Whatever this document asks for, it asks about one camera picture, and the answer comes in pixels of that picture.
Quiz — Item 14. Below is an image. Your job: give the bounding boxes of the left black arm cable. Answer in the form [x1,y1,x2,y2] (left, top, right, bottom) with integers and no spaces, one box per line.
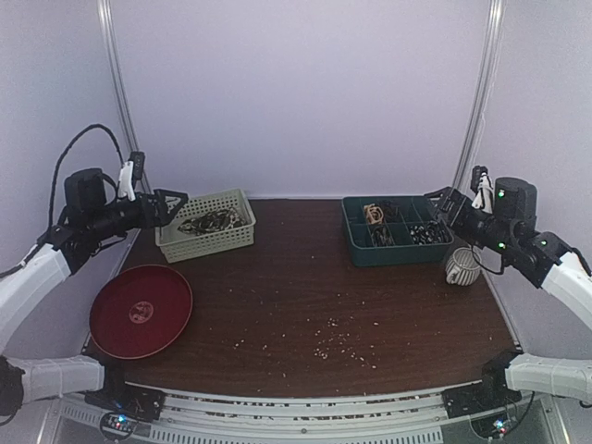
[45,123,129,232]

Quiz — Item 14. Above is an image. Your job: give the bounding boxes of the black hair ties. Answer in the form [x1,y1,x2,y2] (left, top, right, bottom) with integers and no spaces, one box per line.
[378,199,404,220]

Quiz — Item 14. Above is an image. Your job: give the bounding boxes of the left aluminium frame post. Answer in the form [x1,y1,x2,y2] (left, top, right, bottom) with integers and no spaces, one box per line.
[95,0,154,195]

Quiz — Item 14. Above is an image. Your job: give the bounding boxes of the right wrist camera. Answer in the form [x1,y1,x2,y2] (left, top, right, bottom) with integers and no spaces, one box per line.
[470,166,494,214]

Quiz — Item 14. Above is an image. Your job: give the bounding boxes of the right aluminium frame post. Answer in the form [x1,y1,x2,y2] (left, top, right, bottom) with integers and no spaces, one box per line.
[452,0,505,191]

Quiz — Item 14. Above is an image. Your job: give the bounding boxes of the front aluminium rail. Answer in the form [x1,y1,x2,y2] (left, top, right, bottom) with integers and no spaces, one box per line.
[36,383,570,444]

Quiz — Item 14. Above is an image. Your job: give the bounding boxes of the tan rubber bands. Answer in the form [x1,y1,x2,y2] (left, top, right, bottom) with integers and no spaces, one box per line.
[363,203,385,225]

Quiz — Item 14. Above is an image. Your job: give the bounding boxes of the pale green plastic basket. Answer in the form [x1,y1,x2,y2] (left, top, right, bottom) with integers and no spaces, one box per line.
[154,189,256,264]

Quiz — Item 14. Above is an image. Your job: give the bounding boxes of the aluminium frame post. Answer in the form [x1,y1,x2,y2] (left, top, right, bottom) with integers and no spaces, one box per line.
[95,0,154,195]
[452,0,505,191]

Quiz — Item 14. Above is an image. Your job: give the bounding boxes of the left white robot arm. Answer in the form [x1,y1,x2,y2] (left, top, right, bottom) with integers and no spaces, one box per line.
[1,162,189,425]

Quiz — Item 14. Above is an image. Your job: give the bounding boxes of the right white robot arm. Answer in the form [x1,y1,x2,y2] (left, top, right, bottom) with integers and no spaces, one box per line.
[427,166,591,409]

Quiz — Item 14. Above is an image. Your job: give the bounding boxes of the striped ceramic mug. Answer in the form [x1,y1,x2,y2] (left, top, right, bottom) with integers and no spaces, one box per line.
[445,247,481,287]

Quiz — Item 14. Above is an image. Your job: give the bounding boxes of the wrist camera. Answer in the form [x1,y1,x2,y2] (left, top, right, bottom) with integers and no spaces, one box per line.
[470,166,494,214]
[117,151,145,202]

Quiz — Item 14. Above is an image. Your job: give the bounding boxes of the dark green compartment organizer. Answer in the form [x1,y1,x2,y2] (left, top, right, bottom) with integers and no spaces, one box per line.
[341,195,454,267]

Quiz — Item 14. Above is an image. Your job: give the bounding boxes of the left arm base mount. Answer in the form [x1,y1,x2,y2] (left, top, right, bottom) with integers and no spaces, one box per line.
[84,357,166,443]

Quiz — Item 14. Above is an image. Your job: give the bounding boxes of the black white small clips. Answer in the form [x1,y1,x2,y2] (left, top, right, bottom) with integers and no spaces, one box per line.
[407,220,452,245]

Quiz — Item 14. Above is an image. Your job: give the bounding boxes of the red round tray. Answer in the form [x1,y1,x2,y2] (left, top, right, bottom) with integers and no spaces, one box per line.
[89,265,193,360]

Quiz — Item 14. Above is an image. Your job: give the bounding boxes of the patterned paisley necktie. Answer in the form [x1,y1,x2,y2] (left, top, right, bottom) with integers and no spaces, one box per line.
[178,208,247,236]

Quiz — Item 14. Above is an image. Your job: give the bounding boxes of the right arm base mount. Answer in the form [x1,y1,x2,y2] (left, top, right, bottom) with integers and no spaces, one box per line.
[441,350,534,442]

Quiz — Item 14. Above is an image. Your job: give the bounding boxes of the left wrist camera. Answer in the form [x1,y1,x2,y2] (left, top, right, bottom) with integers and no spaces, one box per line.
[117,151,145,202]

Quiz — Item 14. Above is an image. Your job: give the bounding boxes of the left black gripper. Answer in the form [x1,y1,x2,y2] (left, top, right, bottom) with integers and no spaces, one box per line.
[87,188,188,241]

